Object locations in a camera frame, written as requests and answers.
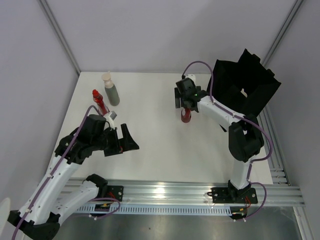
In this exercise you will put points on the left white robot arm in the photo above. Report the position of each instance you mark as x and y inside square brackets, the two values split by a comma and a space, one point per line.
[43, 214]

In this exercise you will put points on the small red bottle left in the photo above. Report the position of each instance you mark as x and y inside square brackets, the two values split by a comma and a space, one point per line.
[98, 99]

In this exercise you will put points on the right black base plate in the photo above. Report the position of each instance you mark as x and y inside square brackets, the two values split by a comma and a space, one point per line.
[224, 195]

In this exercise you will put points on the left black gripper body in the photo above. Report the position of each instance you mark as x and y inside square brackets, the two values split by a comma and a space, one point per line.
[108, 141]

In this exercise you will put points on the aluminium mounting rail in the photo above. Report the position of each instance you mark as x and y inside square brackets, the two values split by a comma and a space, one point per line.
[195, 194]

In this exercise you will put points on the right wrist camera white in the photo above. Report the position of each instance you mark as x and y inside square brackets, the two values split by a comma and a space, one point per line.
[191, 76]

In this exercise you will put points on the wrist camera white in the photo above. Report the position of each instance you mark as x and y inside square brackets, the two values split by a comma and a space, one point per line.
[110, 119]
[191, 76]

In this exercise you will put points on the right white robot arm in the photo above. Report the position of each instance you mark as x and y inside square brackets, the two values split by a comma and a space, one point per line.
[244, 139]

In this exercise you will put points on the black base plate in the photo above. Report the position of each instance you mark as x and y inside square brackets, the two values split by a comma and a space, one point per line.
[115, 192]
[224, 195]

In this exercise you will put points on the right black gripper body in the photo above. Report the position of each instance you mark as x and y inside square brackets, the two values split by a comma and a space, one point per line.
[182, 101]

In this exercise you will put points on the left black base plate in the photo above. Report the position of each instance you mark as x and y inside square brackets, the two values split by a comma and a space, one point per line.
[115, 192]

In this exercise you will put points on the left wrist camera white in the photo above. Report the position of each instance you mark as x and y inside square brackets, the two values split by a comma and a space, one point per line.
[110, 119]

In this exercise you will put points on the slotted cable duct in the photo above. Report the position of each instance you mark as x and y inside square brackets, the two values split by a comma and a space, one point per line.
[138, 209]

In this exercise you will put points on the black canvas bag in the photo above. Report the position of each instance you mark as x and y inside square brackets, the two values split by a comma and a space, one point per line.
[230, 77]

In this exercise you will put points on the grey bottle beige pump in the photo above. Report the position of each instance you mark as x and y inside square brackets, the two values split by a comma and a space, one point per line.
[110, 89]

